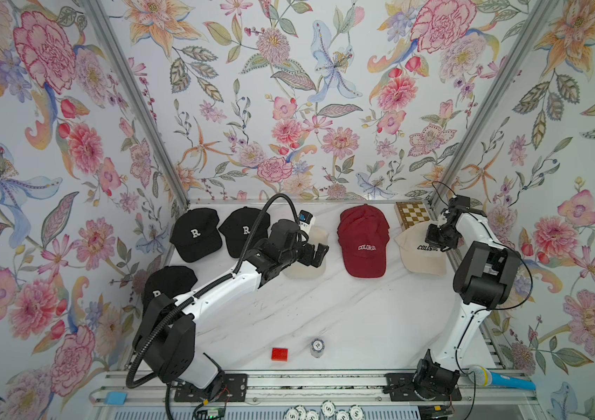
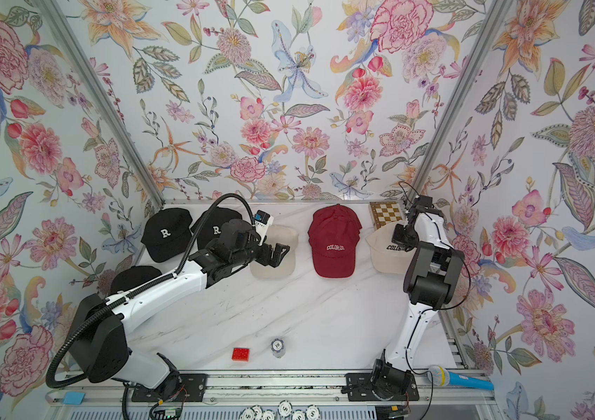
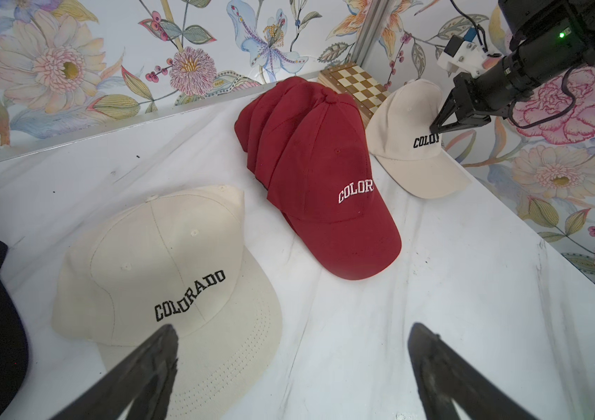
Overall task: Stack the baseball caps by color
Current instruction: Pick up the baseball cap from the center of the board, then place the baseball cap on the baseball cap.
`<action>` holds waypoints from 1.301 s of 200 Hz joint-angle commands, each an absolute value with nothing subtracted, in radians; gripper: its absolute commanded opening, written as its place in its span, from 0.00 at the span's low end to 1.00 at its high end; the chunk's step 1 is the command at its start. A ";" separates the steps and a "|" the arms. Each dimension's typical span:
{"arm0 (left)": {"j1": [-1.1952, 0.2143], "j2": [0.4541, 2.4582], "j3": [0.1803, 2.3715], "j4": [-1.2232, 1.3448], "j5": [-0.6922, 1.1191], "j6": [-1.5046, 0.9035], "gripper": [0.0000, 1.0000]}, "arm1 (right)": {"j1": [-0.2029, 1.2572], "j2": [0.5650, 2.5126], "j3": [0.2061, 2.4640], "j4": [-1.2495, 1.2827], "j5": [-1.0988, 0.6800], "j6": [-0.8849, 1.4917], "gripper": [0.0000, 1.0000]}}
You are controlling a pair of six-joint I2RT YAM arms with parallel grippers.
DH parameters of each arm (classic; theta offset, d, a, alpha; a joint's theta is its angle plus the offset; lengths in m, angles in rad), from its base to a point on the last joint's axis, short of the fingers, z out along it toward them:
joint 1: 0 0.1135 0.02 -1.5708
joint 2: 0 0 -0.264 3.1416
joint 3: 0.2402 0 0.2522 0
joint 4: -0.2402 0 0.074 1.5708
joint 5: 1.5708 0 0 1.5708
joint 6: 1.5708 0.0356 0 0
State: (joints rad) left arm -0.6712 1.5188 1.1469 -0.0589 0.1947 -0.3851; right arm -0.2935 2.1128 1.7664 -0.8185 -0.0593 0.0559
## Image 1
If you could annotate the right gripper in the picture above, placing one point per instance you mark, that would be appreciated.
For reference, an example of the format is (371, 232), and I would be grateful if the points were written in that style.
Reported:
(430, 238)

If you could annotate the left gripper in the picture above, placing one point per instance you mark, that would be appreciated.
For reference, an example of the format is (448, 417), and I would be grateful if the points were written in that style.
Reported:
(307, 257)

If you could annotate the red cap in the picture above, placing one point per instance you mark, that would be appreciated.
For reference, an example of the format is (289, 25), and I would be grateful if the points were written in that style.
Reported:
(363, 235)

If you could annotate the black cap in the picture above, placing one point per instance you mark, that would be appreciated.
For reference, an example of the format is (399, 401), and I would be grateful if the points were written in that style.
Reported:
(237, 227)
(170, 281)
(195, 234)

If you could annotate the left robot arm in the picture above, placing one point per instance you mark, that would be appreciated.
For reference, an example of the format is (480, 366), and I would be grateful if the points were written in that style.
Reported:
(165, 344)

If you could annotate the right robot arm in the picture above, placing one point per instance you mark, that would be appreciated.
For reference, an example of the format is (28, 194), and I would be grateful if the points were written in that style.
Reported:
(483, 281)

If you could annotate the wooden chess board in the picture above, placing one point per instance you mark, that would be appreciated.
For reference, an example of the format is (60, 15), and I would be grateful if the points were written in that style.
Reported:
(410, 213)

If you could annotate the small glass jar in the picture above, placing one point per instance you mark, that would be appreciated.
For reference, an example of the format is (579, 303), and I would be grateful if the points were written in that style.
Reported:
(317, 348)

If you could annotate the red plastic block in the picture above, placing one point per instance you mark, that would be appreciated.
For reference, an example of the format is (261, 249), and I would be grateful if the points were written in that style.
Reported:
(279, 354)

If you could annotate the blue microphone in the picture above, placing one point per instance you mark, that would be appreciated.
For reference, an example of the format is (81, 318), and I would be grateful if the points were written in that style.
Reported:
(486, 378)

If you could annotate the poker chips row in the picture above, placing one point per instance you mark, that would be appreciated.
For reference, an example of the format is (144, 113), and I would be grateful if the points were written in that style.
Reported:
(328, 410)

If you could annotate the blue sticky note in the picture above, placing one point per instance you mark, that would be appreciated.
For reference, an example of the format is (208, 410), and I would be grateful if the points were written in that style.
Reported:
(116, 398)

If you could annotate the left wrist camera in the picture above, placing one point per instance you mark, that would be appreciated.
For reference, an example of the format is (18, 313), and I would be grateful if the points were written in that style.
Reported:
(305, 221)

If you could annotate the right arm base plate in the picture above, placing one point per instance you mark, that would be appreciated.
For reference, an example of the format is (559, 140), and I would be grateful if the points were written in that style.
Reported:
(401, 388)

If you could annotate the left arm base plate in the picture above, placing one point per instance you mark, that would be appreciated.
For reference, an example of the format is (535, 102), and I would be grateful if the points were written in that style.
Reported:
(226, 388)

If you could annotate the aluminium front rail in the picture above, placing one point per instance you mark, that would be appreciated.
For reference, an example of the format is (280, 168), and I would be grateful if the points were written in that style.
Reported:
(312, 387)

